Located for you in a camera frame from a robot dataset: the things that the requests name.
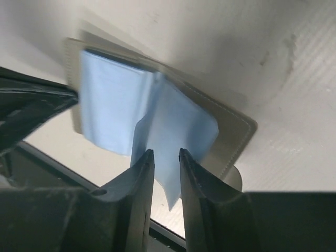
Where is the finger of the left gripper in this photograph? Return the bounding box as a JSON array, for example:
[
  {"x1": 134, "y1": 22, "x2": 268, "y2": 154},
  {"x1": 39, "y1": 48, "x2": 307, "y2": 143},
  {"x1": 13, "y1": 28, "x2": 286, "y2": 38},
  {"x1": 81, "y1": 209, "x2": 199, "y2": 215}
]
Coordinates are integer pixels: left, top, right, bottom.
[{"x1": 1, "y1": 67, "x2": 78, "y2": 155}]

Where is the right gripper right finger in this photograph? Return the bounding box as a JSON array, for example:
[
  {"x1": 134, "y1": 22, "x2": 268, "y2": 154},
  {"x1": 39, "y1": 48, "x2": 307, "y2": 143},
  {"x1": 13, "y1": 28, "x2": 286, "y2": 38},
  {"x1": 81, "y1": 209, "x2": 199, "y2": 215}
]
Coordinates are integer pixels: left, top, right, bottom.
[{"x1": 179, "y1": 149, "x2": 335, "y2": 251}]

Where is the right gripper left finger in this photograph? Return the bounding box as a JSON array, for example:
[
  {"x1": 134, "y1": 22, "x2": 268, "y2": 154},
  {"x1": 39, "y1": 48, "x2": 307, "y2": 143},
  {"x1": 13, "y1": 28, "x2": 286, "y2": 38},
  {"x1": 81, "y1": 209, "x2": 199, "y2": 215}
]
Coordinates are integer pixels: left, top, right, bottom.
[{"x1": 1, "y1": 150, "x2": 155, "y2": 251}]

